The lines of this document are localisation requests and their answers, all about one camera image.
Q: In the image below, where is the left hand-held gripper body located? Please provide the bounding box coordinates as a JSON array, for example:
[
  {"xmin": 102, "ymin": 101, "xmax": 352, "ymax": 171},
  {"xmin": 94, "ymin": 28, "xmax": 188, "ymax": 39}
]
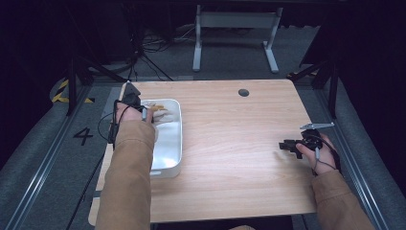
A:
[{"xmin": 122, "ymin": 80, "xmax": 148, "ymax": 113}]

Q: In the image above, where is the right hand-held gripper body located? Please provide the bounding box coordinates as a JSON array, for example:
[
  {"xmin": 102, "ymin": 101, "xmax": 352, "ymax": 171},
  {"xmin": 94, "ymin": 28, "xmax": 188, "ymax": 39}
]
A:
[{"xmin": 300, "ymin": 122, "xmax": 335, "ymax": 151}]

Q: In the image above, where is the white and yellow knit glove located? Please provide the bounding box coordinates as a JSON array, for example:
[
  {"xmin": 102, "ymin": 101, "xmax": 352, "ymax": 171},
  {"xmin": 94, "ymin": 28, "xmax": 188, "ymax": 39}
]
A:
[
  {"xmin": 154, "ymin": 108, "xmax": 177, "ymax": 125},
  {"xmin": 147, "ymin": 101, "xmax": 169, "ymax": 113}
]

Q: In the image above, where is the white plastic tray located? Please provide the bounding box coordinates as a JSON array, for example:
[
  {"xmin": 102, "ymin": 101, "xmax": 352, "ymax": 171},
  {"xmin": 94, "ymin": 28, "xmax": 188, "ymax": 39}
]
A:
[{"xmin": 140, "ymin": 98, "xmax": 184, "ymax": 179}]

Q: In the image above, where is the person's left hand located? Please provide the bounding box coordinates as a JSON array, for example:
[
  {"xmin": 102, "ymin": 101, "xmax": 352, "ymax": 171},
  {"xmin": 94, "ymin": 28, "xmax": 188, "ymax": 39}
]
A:
[{"xmin": 114, "ymin": 103, "xmax": 154, "ymax": 128}]

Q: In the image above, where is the person's right hand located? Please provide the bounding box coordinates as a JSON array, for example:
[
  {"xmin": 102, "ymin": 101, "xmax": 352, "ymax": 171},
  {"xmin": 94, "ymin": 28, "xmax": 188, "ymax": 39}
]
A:
[{"xmin": 296, "ymin": 135, "xmax": 339, "ymax": 176}]

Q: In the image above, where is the black metal stand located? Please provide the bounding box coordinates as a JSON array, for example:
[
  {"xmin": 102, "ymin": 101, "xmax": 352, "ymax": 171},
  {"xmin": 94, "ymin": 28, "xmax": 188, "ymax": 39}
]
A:
[
  {"xmin": 65, "ymin": 54, "xmax": 128, "ymax": 117},
  {"xmin": 286, "ymin": 60, "xmax": 340, "ymax": 120}
]

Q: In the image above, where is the yellow black hazard tape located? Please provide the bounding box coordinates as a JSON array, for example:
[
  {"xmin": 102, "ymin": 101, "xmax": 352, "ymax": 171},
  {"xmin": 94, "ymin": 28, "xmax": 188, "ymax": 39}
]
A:
[{"xmin": 52, "ymin": 80, "xmax": 96, "ymax": 104}]

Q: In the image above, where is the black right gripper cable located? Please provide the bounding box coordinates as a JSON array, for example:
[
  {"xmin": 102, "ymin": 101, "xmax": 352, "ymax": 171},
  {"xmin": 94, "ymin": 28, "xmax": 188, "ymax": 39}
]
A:
[{"xmin": 305, "ymin": 133, "xmax": 342, "ymax": 176}]

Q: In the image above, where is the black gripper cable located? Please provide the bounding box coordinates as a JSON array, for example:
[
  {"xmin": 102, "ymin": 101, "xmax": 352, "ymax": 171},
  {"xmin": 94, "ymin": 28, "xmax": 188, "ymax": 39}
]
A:
[
  {"xmin": 305, "ymin": 133, "xmax": 342, "ymax": 176},
  {"xmin": 97, "ymin": 100, "xmax": 132, "ymax": 151}
]

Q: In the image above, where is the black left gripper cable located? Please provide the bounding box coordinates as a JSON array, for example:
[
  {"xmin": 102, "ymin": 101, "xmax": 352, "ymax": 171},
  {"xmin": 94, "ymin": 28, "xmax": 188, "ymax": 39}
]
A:
[{"xmin": 97, "ymin": 100, "xmax": 132, "ymax": 151}]

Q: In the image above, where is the bundle of floor cables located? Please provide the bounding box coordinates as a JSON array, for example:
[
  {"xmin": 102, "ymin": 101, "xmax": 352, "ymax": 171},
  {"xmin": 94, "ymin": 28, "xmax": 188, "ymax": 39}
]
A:
[{"xmin": 127, "ymin": 25, "xmax": 200, "ymax": 81}]

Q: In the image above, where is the grey metal table frame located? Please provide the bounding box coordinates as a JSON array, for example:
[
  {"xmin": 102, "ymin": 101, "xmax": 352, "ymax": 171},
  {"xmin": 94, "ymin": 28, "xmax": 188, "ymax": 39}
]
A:
[{"xmin": 192, "ymin": 4, "xmax": 284, "ymax": 74}]

